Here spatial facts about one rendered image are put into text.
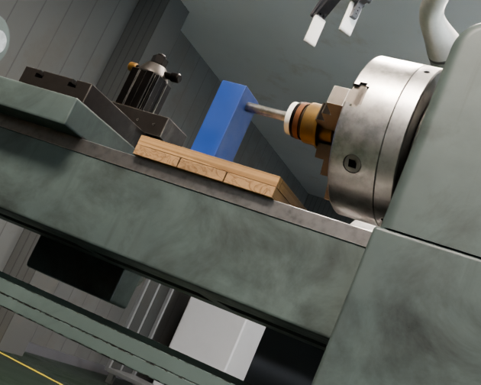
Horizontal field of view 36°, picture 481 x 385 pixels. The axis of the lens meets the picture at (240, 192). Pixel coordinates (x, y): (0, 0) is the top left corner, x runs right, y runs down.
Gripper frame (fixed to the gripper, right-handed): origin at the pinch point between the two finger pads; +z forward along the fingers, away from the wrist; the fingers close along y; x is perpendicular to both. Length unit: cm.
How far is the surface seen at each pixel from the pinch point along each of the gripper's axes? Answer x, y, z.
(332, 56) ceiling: -193, 359, -176
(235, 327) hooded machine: -294, 512, 43
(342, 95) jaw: 5.8, -26.4, 22.0
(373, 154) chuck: 0.1, -34.3, 31.4
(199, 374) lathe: 17, -39, 76
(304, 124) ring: 3.6, -13.2, 25.7
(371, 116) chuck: 3.0, -33.6, 25.5
